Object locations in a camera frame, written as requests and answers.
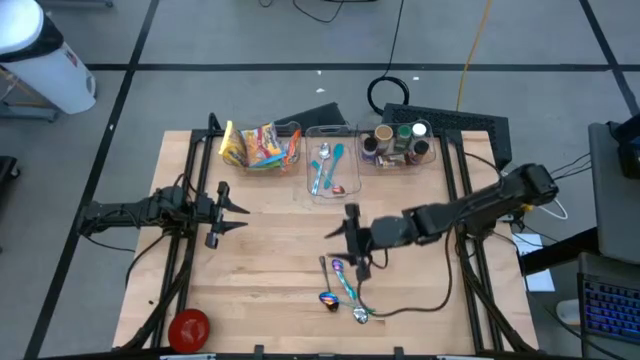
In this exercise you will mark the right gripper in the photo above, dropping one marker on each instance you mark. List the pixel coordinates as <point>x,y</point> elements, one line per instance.
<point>385,232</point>

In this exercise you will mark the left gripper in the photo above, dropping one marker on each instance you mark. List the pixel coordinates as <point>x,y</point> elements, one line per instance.
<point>212,215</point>

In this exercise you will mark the iridescent spoon purple bowl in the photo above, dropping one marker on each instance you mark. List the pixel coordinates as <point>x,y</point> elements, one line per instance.
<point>337,265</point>

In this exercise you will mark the green edged ramen pack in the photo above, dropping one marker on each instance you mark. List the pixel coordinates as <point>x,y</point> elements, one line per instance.
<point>265,167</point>

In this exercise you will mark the blue ramen noodle pack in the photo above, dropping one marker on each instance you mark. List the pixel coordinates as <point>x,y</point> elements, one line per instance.
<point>272,158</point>

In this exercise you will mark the yellow ramen noodle pack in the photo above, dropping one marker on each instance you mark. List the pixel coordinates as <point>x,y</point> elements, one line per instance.
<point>234,145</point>

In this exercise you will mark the orange chicken ramen pack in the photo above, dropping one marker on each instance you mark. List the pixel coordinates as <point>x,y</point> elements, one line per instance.
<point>294,147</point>

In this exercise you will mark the teal plastic spoon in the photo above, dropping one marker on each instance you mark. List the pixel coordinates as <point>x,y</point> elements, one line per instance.
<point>339,150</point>

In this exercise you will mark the purple label spice jar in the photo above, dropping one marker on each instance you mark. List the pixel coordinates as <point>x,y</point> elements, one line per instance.
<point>370,147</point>

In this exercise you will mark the gold label sesame jar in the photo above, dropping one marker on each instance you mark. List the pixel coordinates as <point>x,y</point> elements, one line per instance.
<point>384,134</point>

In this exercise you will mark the orange spice jar black lid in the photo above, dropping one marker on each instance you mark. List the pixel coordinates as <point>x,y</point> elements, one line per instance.
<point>421,148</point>

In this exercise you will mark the green lid spice jar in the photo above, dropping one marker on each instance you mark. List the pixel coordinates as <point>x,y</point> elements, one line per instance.
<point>404,131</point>

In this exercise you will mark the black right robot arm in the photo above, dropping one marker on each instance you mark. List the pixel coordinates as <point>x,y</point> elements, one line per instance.
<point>475,210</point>

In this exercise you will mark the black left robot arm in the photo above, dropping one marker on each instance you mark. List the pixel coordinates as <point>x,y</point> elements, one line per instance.
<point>125,212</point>

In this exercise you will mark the clear plastic bin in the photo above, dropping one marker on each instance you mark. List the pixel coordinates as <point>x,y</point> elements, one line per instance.
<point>260,172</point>
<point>350,175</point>
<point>425,170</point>

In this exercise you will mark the black table clamp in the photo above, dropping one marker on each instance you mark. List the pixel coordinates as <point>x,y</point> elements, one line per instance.
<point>398,353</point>
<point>258,352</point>

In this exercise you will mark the red round lid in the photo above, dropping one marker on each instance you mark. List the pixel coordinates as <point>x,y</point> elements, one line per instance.
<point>189,331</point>

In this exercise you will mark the black wedge panel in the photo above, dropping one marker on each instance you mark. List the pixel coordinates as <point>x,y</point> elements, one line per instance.
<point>320,114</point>

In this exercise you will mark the black perforated panel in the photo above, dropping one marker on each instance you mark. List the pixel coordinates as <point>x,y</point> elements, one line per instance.
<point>450,120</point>

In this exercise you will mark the white paper sheet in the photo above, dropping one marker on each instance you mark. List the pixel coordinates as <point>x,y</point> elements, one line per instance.
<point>527,245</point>
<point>542,280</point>

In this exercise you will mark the grey stand base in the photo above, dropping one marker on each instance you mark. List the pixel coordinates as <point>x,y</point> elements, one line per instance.
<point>30,114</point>

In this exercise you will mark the white trash can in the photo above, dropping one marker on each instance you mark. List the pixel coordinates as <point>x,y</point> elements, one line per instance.
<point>50,75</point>

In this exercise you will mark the white computer mouse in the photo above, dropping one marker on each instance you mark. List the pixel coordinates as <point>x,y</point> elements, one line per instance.
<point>567,311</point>

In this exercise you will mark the black desk device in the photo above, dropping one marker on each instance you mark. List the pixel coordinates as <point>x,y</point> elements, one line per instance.
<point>631,160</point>

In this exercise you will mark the black table frame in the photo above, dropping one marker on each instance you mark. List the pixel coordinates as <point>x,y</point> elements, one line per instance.
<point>200,134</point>

